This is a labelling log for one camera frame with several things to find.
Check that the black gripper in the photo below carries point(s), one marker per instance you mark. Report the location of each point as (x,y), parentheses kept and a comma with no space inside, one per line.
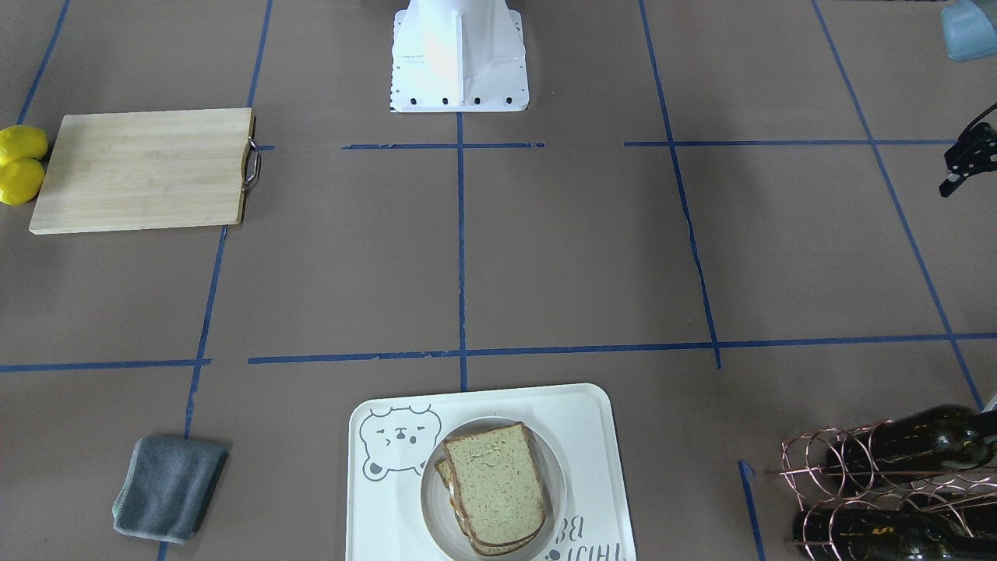
(970,156)

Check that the cream bear tray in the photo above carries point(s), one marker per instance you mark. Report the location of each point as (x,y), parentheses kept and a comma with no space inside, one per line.
(394,441)

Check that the green wine bottle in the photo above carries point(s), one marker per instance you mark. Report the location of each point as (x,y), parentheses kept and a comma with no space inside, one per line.
(846,533)
(944,439)

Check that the wooden cutting board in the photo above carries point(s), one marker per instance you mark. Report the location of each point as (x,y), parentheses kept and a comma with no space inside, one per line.
(140,170)

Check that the grey folded cloth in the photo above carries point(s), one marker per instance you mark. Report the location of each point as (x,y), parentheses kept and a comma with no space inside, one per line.
(168,488)

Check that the yellow lemon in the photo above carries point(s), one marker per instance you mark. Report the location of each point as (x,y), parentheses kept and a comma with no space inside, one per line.
(20,141)
(21,181)

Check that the copper wire bottle rack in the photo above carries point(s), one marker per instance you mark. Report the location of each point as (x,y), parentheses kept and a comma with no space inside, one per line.
(967,497)

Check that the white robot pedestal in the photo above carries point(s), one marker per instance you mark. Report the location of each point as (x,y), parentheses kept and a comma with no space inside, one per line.
(458,56)

